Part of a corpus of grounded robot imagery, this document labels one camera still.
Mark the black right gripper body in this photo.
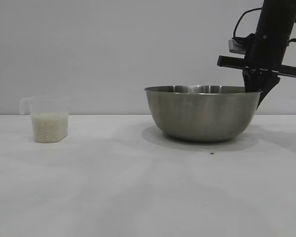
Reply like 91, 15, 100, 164
217, 33, 296, 80

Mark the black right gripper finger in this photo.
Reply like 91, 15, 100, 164
241, 70, 271, 93
256, 75, 281, 111

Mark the stainless steel mixing bowl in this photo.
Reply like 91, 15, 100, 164
144, 85, 263, 143

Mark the clear plastic measuring cup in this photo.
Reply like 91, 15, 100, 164
19, 95, 70, 144

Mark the white uncooked rice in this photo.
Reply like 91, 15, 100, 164
32, 112, 69, 143

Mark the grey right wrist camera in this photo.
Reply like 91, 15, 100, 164
228, 39, 247, 54

